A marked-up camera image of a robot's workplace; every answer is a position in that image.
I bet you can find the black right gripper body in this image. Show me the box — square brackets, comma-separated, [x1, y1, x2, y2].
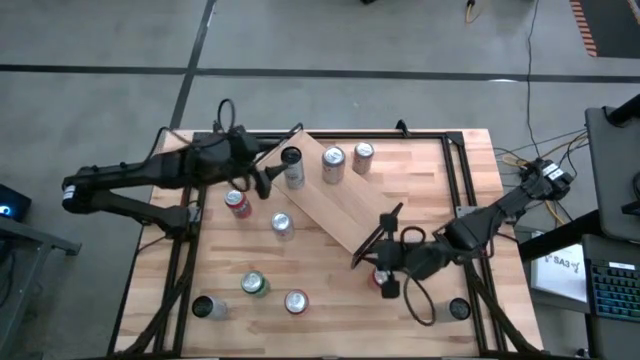
[377, 202, 419, 300]

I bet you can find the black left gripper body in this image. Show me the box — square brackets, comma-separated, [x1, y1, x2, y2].
[229, 125, 275, 200]

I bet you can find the white blue Celsius can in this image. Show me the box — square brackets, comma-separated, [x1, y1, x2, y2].
[279, 145, 307, 191]

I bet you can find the silver Diet Coke can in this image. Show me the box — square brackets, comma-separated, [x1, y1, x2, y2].
[351, 141, 376, 176]
[270, 211, 295, 240]
[321, 145, 347, 186]

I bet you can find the red Fanta can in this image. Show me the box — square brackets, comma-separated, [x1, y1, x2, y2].
[368, 267, 389, 292]
[284, 289, 310, 316]
[223, 188, 253, 220]

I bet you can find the green Sprite can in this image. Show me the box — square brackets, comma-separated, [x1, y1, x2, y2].
[240, 271, 272, 299]

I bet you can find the tall can black lid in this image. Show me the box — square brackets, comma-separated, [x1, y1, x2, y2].
[432, 297, 473, 323]
[191, 294, 229, 322]

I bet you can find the black desk support bar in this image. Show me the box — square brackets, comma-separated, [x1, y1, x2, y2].
[517, 208, 601, 264]

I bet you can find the white paper sign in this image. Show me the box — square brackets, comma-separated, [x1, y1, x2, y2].
[529, 242, 589, 304]

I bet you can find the black backlit keyboard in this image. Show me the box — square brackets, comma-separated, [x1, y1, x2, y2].
[588, 259, 640, 324]

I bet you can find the grey metal stand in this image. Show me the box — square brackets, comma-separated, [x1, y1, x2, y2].
[0, 214, 84, 360]

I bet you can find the grey side desk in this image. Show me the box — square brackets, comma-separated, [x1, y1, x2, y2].
[583, 105, 640, 242]

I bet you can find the black box blue light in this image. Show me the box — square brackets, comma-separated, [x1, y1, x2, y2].
[0, 182, 32, 224]

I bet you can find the orange striped floor mat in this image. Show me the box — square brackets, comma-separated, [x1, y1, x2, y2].
[569, 0, 640, 59]

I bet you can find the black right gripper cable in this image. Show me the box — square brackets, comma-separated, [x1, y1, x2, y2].
[402, 227, 438, 327]

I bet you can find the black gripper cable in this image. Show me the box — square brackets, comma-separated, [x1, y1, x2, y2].
[402, 227, 438, 327]
[217, 97, 237, 132]

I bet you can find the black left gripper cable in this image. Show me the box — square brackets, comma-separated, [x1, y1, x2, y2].
[217, 97, 237, 132]

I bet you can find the black metal table frame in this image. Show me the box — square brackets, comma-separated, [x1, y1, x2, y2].
[154, 119, 506, 357]

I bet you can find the black cable bundle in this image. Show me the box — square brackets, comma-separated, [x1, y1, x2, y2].
[457, 259, 546, 359]
[117, 234, 201, 359]

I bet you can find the yellow floor cable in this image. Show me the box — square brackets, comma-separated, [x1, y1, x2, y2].
[499, 132, 591, 226]

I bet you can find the thin black floor cable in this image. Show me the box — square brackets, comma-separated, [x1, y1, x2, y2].
[524, 0, 544, 161]

